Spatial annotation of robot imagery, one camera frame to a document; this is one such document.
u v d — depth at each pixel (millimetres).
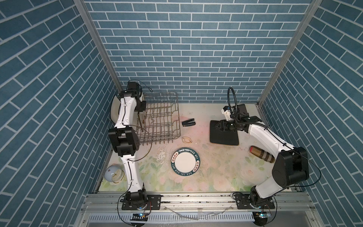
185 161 850
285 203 753
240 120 666
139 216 721
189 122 1050
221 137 988
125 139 564
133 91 688
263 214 713
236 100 1239
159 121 1083
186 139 988
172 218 770
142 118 999
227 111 805
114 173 766
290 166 441
